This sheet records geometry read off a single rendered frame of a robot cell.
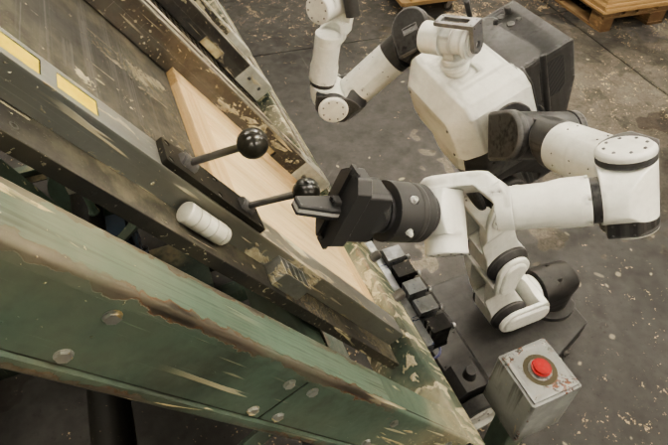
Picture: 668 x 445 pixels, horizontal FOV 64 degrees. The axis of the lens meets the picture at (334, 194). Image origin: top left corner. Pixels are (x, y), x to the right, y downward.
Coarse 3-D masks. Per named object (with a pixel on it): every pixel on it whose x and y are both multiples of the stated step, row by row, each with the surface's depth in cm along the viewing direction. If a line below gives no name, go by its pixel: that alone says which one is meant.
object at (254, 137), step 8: (248, 128) 62; (256, 128) 62; (240, 136) 62; (248, 136) 61; (256, 136) 61; (264, 136) 62; (240, 144) 62; (248, 144) 61; (256, 144) 61; (264, 144) 62; (184, 152) 67; (216, 152) 65; (224, 152) 64; (232, 152) 64; (240, 152) 62; (248, 152) 62; (256, 152) 62; (264, 152) 63; (184, 160) 66; (192, 160) 67; (200, 160) 66; (208, 160) 66; (192, 168) 67
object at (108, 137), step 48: (0, 48) 49; (0, 96) 51; (48, 96) 53; (96, 144) 58; (144, 144) 63; (192, 192) 68; (240, 240) 77; (288, 240) 88; (336, 288) 95; (384, 336) 114
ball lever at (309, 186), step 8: (296, 184) 71; (304, 184) 70; (312, 184) 70; (288, 192) 73; (296, 192) 70; (304, 192) 70; (312, 192) 70; (240, 200) 76; (248, 200) 76; (256, 200) 75; (264, 200) 74; (272, 200) 74; (280, 200) 73; (248, 208) 76
